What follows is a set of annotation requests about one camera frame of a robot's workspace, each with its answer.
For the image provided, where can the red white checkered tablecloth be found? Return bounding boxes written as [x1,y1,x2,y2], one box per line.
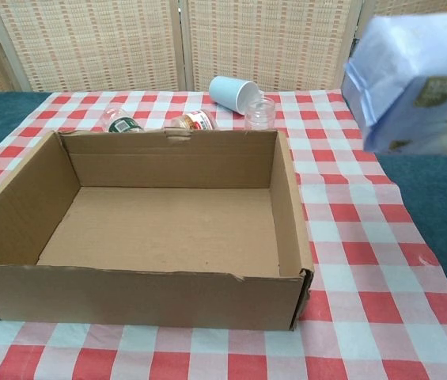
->
[0,89,447,380]

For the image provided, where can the woven bamboo folding screen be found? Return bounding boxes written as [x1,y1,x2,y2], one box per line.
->
[0,0,447,100]

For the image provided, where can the open brown cardboard box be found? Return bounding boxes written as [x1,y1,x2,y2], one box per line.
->
[0,128,314,332]

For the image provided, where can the white tissue pack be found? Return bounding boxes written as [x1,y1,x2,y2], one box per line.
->
[342,9,447,155]

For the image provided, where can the teal table cover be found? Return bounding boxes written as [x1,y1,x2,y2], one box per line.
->
[0,90,447,380]

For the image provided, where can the red label plastic jar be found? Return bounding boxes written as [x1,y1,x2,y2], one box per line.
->
[170,109,219,131]

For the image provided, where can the clear empty plastic jar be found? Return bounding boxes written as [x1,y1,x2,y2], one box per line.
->
[244,97,277,131]

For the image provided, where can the white plastic cup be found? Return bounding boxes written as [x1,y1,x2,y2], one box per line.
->
[209,75,264,116]

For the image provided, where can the green label plastic jar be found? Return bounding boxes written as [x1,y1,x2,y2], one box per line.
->
[100,105,146,134]

